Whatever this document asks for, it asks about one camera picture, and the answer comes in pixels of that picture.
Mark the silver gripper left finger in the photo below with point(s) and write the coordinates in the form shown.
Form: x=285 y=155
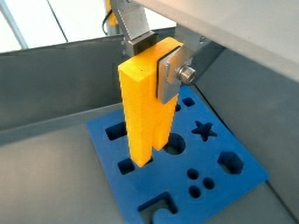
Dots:
x=131 y=18

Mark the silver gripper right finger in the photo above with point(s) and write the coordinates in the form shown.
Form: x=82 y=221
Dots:
x=175 y=70

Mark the yellow double-square peg object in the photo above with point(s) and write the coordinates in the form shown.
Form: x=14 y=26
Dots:
x=149 y=118

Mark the blue foam shape board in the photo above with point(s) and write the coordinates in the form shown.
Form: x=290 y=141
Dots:
x=194 y=177

